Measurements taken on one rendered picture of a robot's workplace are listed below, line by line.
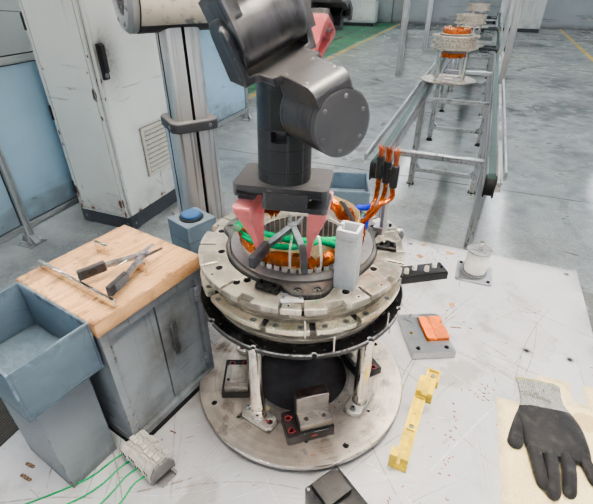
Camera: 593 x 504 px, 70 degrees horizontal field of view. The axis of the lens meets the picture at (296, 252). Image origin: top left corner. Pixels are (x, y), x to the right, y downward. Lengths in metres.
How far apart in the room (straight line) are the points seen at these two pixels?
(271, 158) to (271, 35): 0.11
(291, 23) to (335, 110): 0.09
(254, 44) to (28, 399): 0.49
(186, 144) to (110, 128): 1.81
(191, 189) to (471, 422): 0.77
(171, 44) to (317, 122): 0.67
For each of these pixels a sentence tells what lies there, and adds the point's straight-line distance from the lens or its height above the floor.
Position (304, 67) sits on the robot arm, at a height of 1.38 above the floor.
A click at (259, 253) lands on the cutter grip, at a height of 1.18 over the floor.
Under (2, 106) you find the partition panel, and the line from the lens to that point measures 3.03.
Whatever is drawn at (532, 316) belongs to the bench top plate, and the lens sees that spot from 1.15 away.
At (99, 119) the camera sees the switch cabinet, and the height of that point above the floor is 0.75.
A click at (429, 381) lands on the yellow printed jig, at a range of 0.89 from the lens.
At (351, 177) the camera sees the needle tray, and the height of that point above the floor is 1.05.
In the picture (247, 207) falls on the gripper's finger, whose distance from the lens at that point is 0.47.
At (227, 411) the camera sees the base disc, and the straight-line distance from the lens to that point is 0.81.
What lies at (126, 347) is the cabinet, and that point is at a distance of 0.69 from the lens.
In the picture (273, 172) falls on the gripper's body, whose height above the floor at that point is 1.28.
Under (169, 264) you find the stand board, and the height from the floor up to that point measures 1.06.
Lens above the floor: 1.45
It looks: 33 degrees down
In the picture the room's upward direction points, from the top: straight up
